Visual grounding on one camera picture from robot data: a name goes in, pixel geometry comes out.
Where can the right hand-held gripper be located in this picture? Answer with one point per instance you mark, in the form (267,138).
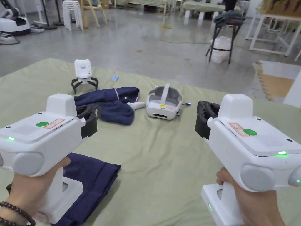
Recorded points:
(254,146)

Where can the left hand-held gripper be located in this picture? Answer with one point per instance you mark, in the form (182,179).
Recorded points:
(35,139)

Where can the person's left forearm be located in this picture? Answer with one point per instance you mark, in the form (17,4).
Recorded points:
(10,215)

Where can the person's left hand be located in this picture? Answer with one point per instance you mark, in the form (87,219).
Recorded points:
(33,190)

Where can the person's right hand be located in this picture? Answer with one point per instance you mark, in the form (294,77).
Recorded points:
(258,207)

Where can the bunched dark blue garment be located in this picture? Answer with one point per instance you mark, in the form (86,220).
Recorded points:
(112,106)

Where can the spare white hand-held gripper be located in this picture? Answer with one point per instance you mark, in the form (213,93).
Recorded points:
(82,70)

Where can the small blue white batteries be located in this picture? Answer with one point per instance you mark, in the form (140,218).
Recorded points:
(115,78)

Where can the white headset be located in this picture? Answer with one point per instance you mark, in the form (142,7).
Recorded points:
(162,106)

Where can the white hand controller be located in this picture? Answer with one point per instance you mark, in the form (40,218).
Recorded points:
(137,105)

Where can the white plastic bag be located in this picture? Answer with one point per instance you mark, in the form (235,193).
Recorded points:
(219,50)

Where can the brown foam floor mat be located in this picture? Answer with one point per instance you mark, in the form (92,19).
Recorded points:
(272,84)

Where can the bed with pale green sheet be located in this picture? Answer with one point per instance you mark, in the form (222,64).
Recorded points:
(155,153)

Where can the folded dark blue garment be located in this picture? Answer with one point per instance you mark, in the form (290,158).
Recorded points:
(94,181)

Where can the white power strip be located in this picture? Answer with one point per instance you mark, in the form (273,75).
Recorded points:
(37,28)

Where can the stack of white stools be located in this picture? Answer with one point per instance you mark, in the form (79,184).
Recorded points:
(73,14)

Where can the low bed with green sheet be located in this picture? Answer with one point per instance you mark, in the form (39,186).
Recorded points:
(207,7)

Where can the white robot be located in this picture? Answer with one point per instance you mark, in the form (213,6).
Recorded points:
(14,22)

